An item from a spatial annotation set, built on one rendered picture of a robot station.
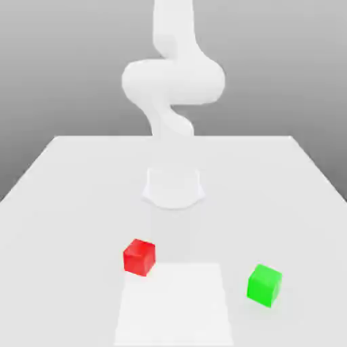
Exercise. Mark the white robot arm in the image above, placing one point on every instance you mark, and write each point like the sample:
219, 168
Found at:
173, 81

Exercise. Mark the small red cube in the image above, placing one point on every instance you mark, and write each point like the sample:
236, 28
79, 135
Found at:
138, 257

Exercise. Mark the small green cube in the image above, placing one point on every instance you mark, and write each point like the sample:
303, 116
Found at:
264, 286

